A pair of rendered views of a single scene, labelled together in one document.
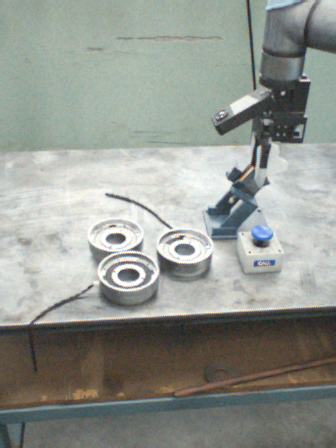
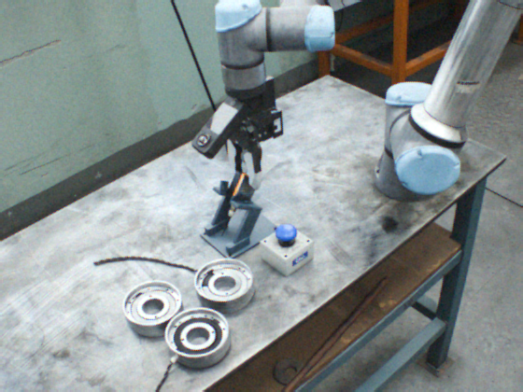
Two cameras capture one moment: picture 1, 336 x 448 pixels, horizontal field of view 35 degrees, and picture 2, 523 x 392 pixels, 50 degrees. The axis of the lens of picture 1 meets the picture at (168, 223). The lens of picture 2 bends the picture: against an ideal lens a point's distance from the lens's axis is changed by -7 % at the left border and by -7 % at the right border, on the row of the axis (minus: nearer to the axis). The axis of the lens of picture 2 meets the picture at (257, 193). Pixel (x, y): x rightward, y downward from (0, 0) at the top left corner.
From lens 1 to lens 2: 33 cm
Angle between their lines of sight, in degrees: 24
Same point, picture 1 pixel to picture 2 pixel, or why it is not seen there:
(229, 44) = (69, 43)
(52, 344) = not seen: outside the picture
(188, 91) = (44, 105)
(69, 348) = not seen: outside the picture
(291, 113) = (265, 111)
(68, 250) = (111, 341)
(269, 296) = (322, 286)
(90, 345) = not seen: outside the picture
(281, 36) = (244, 50)
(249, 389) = (318, 369)
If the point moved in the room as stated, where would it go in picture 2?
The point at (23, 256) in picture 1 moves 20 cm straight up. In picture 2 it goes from (75, 370) to (36, 289)
